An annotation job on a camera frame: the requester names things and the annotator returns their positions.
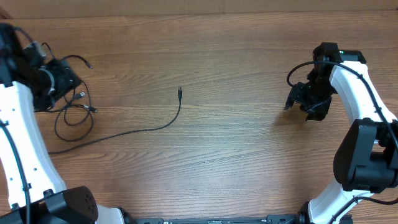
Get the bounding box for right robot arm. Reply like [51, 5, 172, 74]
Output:
[265, 42, 397, 223]

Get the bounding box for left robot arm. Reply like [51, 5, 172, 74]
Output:
[1, 23, 131, 223]

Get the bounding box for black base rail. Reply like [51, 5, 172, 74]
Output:
[131, 214, 309, 224]

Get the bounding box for thin black USB-C cable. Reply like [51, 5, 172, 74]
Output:
[48, 86, 183, 155]

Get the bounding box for thick black USB cable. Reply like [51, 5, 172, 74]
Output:
[43, 80, 98, 142]

